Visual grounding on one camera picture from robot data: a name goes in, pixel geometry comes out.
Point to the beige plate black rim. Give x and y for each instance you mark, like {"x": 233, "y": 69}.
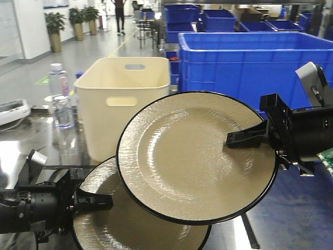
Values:
{"x": 126, "y": 225}
{"x": 173, "y": 160}

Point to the person in dark clothes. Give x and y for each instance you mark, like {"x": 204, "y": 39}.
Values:
{"x": 119, "y": 11}

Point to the cardboard box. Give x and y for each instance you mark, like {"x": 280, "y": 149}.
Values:
{"x": 250, "y": 15}

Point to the large blue crate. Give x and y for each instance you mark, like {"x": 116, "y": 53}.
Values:
{"x": 248, "y": 65}

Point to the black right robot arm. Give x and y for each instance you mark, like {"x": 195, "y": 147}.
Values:
{"x": 297, "y": 136}

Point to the cream plastic bin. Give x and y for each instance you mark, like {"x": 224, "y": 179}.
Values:
{"x": 111, "y": 91}

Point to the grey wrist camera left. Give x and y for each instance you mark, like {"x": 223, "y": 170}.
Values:
{"x": 32, "y": 168}

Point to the green circuit board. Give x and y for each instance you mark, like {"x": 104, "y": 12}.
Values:
{"x": 326, "y": 158}

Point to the white plastic cup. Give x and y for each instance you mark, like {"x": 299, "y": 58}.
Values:
{"x": 56, "y": 104}

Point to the black table with legs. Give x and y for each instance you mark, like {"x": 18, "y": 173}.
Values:
{"x": 149, "y": 29}

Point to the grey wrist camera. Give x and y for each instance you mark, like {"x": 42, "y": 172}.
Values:
{"x": 315, "y": 84}
{"x": 32, "y": 168}

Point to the potted plant gold pot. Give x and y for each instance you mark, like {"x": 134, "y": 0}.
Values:
{"x": 55, "y": 22}

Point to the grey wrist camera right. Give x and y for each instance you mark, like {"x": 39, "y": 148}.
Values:
{"x": 315, "y": 84}

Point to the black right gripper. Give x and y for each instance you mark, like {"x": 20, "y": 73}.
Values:
{"x": 303, "y": 133}

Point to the white device on table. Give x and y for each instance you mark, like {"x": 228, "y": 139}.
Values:
{"x": 14, "y": 110}

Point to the clear water bottle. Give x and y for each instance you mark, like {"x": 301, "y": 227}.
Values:
{"x": 59, "y": 89}

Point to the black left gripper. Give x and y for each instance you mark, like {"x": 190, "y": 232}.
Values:
{"x": 45, "y": 207}

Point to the blue crate on shelf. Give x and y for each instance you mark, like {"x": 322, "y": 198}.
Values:
{"x": 181, "y": 13}

